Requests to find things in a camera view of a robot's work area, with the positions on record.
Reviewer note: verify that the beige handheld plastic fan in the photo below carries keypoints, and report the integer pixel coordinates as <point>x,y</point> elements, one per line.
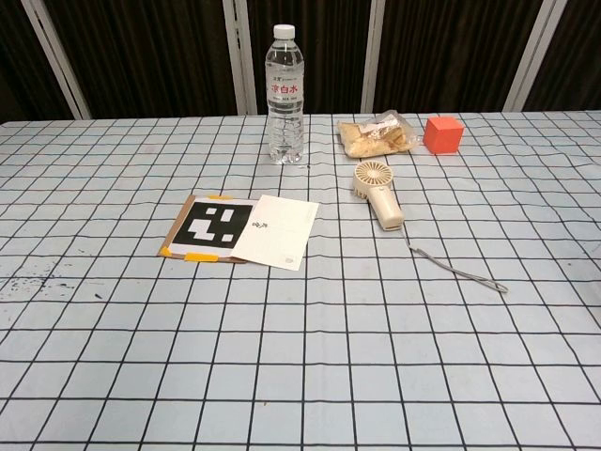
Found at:
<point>381,197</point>

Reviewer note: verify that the white paper card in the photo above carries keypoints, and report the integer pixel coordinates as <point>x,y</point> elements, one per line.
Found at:
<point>277,232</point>

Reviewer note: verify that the cardboard with black marker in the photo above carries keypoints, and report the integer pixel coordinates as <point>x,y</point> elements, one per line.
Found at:
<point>213,225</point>

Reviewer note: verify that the grid-patterned light blue tablecloth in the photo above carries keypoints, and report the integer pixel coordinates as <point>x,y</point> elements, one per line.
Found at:
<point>300,329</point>

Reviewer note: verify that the bagged snack in clear wrapper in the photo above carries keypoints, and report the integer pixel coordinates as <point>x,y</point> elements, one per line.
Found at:
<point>375,137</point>

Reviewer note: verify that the clear plastic water bottle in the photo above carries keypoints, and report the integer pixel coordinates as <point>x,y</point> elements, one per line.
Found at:
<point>285,94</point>

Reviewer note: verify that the orange cube block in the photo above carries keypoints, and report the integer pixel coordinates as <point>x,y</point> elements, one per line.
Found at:
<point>441,135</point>

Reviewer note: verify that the white partition frame post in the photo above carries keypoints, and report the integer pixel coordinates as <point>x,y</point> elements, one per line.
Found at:
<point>374,56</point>
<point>240,56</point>
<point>56,58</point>
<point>528,56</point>

